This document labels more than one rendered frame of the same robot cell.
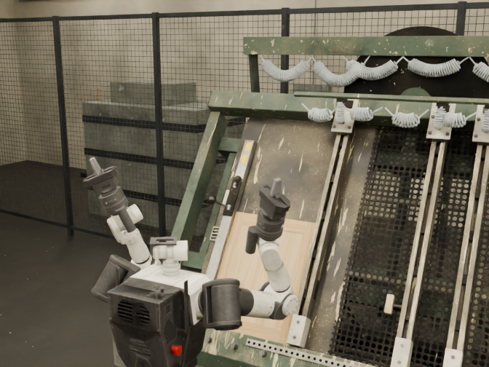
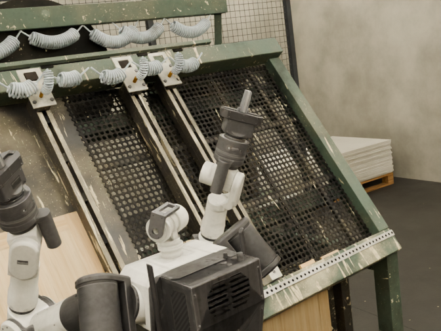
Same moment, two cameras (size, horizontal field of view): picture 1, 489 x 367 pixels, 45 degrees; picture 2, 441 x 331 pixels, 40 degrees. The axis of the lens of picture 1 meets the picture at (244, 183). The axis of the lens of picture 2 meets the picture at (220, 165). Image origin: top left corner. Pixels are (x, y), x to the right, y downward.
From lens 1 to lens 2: 184 cm
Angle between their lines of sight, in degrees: 63
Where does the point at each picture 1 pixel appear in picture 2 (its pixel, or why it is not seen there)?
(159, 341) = (260, 312)
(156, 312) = (257, 272)
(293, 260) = (77, 261)
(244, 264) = not seen: hidden behind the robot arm
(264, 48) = not seen: outside the picture
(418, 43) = (34, 14)
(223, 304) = (262, 242)
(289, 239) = not seen: hidden behind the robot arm
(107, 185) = (18, 180)
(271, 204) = (250, 119)
